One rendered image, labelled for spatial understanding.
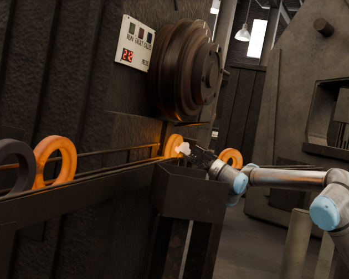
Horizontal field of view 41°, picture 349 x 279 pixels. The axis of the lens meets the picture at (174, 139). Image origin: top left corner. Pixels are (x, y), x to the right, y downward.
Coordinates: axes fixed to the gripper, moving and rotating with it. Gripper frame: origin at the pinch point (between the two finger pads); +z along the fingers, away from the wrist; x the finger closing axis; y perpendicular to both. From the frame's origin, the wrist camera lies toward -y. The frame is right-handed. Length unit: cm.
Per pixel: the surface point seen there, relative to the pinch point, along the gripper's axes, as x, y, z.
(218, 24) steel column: -846, 146, 341
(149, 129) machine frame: 18.6, 5.0, 8.1
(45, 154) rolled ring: 99, -1, -2
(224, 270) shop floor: -82, -66, -38
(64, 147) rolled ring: 91, 1, -2
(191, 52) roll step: 18.6, 42.9, 7.1
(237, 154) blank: -43.0, 7.0, -18.3
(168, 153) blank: 7.6, -1.9, -1.0
